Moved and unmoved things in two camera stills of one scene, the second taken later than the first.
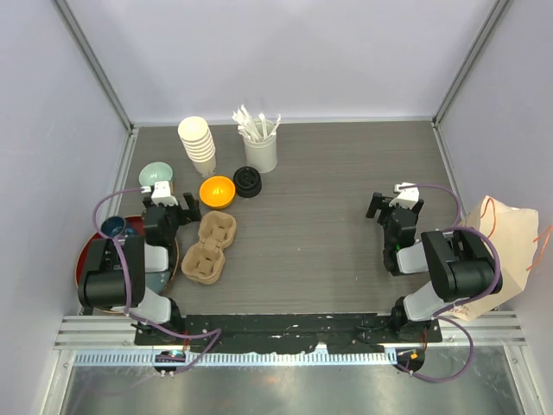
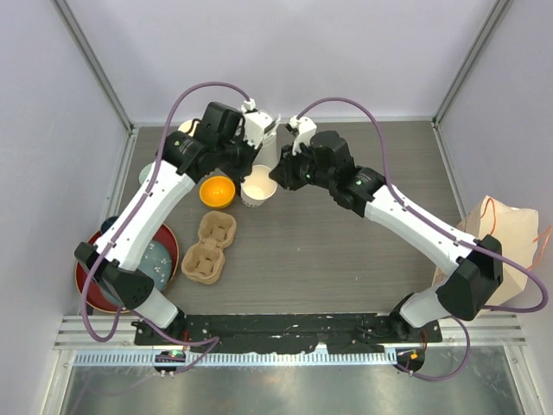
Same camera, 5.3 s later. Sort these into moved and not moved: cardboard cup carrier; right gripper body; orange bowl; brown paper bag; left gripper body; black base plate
Moved: left gripper body; right gripper body
Not moved: orange bowl; black base plate; cardboard cup carrier; brown paper bag
